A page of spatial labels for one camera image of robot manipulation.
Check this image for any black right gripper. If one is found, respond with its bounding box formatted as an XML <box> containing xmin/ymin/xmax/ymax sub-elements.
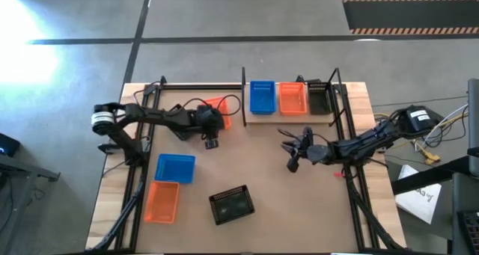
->
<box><xmin>277</xmin><ymin>126</ymin><xmax>334</xmax><ymax>165</ymax></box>

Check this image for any black metal shelf frame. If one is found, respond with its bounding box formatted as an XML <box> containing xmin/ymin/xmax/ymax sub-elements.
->
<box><xmin>241</xmin><ymin>66</ymin><xmax>347</xmax><ymax>128</ymax></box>

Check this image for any yellow cable connector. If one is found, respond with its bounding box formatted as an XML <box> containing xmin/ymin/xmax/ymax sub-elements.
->
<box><xmin>422</xmin><ymin>152</ymin><xmax>442</xmax><ymax>165</ymax></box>

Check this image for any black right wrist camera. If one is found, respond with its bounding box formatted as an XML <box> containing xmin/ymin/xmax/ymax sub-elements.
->
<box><xmin>286</xmin><ymin>156</ymin><xmax>301</xmax><ymax>174</ymax></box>

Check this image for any blue plastic slotted basket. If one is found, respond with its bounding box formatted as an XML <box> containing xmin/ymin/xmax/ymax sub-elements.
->
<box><xmin>249</xmin><ymin>80</ymin><xmax>278</xmax><ymax>116</ymax></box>
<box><xmin>153</xmin><ymin>153</ymin><xmax>197</xmax><ymax>185</ymax></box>

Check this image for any orange plastic slotted basket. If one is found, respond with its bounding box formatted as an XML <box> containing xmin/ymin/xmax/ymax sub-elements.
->
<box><xmin>278</xmin><ymin>82</ymin><xmax>308</xmax><ymax>117</ymax></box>
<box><xmin>143</xmin><ymin>180</ymin><xmax>180</xmax><ymax>225</ymax></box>
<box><xmin>203</xmin><ymin>96</ymin><xmax>233</xmax><ymax>131</ymax></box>

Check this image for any black plastic slotted basket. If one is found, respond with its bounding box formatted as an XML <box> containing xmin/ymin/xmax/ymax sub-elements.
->
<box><xmin>307</xmin><ymin>81</ymin><xmax>333</xmax><ymax>116</ymax></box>
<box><xmin>208</xmin><ymin>184</ymin><xmax>256</xmax><ymax>227</ymax></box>

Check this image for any black aluminium rig frame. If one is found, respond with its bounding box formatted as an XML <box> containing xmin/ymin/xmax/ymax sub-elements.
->
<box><xmin>84</xmin><ymin>75</ymin><xmax>407</xmax><ymax>253</ymax></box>

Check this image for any white paper sheet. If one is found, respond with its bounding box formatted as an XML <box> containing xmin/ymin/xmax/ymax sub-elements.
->
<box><xmin>394</xmin><ymin>164</ymin><xmax>442</xmax><ymax>225</ymax></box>

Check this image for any black floor cable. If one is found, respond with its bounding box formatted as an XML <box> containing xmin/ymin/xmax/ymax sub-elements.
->
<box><xmin>372</xmin><ymin>96</ymin><xmax>469</xmax><ymax>108</ymax></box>

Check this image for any white cable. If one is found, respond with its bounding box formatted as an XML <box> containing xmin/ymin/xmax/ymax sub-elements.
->
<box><xmin>424</xmin><ymin>104</ymin><xmax>471</xmax><ymax>144</ymax></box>

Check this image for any black hazard-striped floor mat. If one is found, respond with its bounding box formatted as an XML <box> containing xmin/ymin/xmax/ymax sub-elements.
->
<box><xmin>342</xmin><ymin>0</ymin><xmax>479</xmax><ymax>36</ymax></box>

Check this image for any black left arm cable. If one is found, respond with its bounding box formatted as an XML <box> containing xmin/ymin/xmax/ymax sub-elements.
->
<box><xmin>170</xmin><ymin>93</ymin><xmax>242</xmax><ymax>117</ymax></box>

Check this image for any black equipment cart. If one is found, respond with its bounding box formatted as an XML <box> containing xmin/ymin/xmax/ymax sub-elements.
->
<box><xmin>0</xmin><ymin>132</ymin><xmax>61</xmax><ymax>245</ymax></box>

